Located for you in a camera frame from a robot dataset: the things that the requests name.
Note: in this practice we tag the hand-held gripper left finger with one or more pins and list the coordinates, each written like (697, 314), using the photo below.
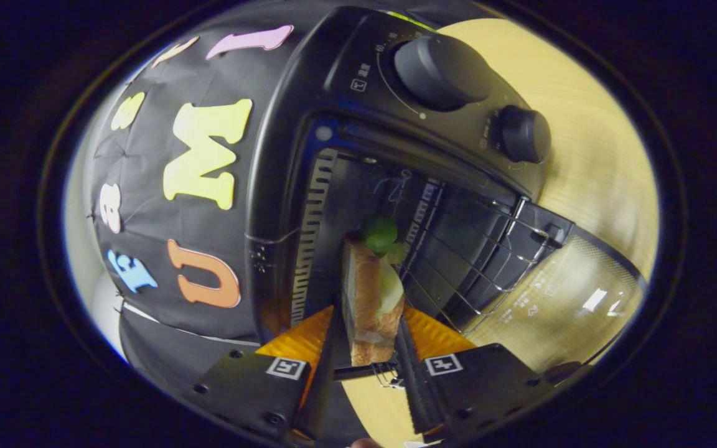
(327, 373)

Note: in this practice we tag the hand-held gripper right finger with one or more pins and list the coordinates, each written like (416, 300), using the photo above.
(409, 386)

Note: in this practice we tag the sandwich with lettuce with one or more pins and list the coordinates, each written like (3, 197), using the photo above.
(365, 292)

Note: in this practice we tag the black toaster oven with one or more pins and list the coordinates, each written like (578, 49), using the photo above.
(333, 93)

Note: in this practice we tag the black backdrop cloth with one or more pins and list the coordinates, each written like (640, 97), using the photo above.
(147, 205)

